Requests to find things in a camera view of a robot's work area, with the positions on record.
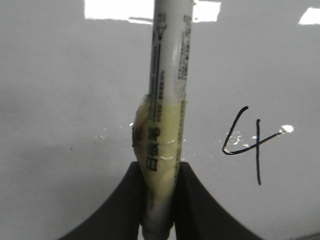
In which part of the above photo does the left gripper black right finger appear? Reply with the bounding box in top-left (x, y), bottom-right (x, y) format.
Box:
top-left (173, 162), bottom-right (260, 240)

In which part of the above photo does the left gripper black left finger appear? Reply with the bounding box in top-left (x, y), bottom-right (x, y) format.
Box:
top-left (61, 162), bottom-right (144, 240)

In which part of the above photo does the white taped whiteboard marker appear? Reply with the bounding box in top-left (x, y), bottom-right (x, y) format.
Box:
top-left (132, 0), bottom-right (194, 240)

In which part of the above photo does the white whiteboard with frame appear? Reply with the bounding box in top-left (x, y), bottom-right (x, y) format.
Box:
top-left (0, 0), bottom-right (320, 240)

